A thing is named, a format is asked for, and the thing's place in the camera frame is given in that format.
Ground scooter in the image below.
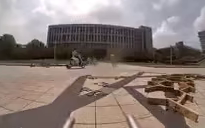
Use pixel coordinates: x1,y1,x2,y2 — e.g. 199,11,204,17
65,57,88,70

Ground person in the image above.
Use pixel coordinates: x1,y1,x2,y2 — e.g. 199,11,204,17
71,48,82,66

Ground large dark curved building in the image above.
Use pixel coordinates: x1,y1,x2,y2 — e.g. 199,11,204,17
46,23,154,61

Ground dark debris on pavement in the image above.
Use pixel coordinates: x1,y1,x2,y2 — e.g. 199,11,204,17
79,75,110,98

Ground robot's own part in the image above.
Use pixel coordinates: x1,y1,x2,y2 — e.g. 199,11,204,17
126,114,139,128
62,115,76,128

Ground pole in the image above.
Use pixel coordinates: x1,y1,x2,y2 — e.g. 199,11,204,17
169,45,174,66

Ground pile of wooden pallets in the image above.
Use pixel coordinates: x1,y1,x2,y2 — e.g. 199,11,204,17
144,73,205,123

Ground pale paved plaza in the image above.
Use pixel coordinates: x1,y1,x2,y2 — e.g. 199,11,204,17
0,62,205,128

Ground low dark building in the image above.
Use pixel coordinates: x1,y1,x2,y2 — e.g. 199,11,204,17
154,41,204,65

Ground row of trees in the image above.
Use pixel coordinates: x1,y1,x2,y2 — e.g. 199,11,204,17
0,33,47,61

